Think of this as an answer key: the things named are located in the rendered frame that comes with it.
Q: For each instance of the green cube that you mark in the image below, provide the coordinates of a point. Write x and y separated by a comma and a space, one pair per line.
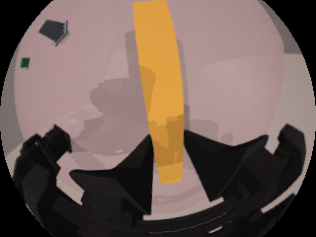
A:
24, 62

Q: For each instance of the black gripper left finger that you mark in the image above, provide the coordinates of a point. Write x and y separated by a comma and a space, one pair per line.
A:
131, 179

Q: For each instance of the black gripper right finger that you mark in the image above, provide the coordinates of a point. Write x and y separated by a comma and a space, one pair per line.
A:
217, 163

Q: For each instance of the orange bar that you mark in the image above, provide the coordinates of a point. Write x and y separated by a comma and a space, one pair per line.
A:
162, 85

